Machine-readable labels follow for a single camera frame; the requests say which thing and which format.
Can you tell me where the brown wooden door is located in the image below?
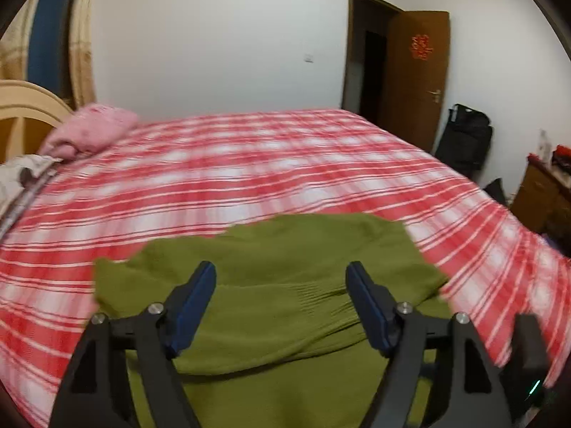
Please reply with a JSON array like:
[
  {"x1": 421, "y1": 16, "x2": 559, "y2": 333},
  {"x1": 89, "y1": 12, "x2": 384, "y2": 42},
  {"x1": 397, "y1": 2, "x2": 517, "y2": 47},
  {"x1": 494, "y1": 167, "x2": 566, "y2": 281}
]
[{"x1": 384, "y1": 11, "x2": 450, "y2": 154}]

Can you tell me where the red plaid bed sheet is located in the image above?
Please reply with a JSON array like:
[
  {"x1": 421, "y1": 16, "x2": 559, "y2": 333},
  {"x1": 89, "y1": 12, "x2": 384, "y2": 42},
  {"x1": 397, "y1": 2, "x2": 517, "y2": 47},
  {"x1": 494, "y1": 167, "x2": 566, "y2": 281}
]
[{"x1": 0, "y1": 108, "x2": 571, "y2": 428}]

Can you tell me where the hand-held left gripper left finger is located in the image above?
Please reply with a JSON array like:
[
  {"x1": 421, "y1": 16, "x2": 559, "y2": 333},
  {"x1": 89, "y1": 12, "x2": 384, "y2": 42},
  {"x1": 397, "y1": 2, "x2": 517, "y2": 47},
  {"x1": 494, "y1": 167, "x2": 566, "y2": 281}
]
[{"x1": 48, "y1": 261, "x2": 218, "y2": 428}]

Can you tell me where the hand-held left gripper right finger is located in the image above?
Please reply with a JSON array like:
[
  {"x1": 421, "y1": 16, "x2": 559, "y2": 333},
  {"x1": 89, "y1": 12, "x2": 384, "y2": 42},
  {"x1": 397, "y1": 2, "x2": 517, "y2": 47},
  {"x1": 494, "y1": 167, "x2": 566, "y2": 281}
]
[{"x1": 345, "y1": 261, "x2": 514, "y2": 428}]

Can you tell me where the green knit sweater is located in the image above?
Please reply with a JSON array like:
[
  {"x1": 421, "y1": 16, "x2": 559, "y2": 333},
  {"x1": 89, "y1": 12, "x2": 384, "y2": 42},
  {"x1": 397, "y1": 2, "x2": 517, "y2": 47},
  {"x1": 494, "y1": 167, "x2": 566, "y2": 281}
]
[{"x1": 94, "y1": 213, "x2": 451, "y2": 428}]

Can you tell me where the red door decoration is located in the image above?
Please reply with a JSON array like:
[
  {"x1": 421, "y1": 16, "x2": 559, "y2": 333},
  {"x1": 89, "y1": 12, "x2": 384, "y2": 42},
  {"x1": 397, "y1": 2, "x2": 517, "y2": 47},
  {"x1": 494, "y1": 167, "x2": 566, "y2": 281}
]
[{"x1": 411, "y1": 33, "x2": 434, "y2": 60}]

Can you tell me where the dark door frame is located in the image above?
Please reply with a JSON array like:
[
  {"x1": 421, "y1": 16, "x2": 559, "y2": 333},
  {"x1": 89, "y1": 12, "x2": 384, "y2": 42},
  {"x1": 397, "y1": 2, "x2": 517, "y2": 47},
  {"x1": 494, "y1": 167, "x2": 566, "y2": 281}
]
[{"x1": 343, "y1": 0, "x2": 404, "y2": 121}]

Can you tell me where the grey white blanket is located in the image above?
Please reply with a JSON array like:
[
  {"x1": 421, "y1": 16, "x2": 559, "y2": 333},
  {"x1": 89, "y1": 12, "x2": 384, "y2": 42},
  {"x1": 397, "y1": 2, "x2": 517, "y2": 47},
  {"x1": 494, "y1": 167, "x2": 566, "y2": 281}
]
[{"x1": 0, "y1": 154, "x2": 63, "y2": 237}]

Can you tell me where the beige curtain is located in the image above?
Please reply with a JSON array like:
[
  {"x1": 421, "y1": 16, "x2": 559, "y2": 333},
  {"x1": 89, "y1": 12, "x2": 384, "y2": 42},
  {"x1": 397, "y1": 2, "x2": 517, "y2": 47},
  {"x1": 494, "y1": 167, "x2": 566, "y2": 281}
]
[{"x1": 67, "y1": 0, "x2": 99, "y2": 110}]

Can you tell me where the blue curtain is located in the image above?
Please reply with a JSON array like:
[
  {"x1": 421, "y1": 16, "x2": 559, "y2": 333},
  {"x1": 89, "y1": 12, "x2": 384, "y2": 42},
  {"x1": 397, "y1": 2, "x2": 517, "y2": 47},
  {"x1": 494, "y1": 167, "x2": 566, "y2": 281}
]
[{"x1": 27, "y1": 0, "x2": 72, "y2": 99}]

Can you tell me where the black bag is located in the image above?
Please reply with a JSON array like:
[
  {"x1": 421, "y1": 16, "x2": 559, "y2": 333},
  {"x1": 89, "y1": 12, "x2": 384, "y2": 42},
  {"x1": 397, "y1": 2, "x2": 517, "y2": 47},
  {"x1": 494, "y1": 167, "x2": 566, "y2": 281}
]
[{"x1": 435, "y1": 104, "x2": 494, "y2": 172}]

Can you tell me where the pink pillow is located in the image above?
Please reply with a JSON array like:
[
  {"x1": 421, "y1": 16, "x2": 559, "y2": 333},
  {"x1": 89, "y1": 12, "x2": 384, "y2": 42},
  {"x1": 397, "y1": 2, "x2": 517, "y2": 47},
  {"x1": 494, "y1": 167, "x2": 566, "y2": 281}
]
[{"x1": 38, "y1": 103, "x2": 140, "y2": 161}]

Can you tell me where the wooden headboard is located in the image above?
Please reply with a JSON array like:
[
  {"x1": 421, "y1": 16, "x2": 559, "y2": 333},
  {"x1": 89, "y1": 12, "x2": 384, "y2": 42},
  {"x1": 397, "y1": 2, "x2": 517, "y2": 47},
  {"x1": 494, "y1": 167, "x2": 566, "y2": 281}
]
[{"x1": 0, "y1": 79, "x2": 74, "y2": 163}]

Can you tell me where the wooden cabinet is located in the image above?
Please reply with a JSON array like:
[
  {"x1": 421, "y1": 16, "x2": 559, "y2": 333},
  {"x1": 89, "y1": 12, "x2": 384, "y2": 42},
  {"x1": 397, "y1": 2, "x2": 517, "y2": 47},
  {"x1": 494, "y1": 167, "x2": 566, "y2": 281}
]
[{"x1": 511, "y1": 160, "x2": 571, "y2": 237}]

